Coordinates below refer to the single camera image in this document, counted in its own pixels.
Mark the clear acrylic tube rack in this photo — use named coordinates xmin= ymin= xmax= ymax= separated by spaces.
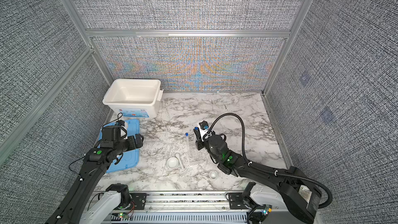
xmin=190 ymin=136 xmax=207 ymax=166

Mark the white plastic storage box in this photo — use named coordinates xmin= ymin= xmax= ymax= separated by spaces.
xmin=103 ymin=78 xmax=163 ymax=118

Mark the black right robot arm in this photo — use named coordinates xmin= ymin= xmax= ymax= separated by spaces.
xmin=193 ymin=121 xmax=332 ymax=224

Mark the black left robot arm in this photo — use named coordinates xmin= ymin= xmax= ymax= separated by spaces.
xmin=46 ymin=125 xmax=144 ymax=224

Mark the white ceramic pestle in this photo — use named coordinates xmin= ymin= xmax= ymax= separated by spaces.
xmin=175 ymin=153 xmax=184 ymax=170

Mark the white ceramic mortar bowl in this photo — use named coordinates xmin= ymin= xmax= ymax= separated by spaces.
xmin=166 ymin=157 xmax=179 ymax=169

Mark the small white ceramic dish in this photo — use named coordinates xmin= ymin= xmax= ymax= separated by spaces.
xmin=209 ymin=170 xmax=218 ymax=180

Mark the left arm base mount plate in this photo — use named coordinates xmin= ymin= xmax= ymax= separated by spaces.
xmin=127 ymin=193 xmax=148 ymax=211

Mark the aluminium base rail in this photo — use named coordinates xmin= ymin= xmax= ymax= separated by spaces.
xmin=62 ymin=190 xmax=324 ymax=224

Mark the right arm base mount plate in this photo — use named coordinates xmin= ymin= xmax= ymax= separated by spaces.
xmin=226 ymin=192 xmax=249 ymax=210

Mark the black corrugated cable conduit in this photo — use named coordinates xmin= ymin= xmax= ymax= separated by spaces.
xmin=206 ymin=112 xmax=333 ymax=209

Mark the aluminium corner frame post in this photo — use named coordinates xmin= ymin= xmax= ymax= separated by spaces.
xmin=261 ymin=0 xmax=327 ymax=95

